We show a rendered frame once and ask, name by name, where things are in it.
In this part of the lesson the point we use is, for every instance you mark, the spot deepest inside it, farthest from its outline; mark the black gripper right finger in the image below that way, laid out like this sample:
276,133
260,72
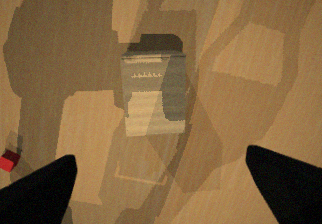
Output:
292,188

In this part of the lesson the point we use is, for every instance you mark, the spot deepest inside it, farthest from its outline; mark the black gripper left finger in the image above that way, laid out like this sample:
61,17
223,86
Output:
41,197

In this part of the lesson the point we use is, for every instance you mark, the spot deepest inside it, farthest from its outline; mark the small red block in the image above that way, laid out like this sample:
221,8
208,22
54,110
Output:
9,160

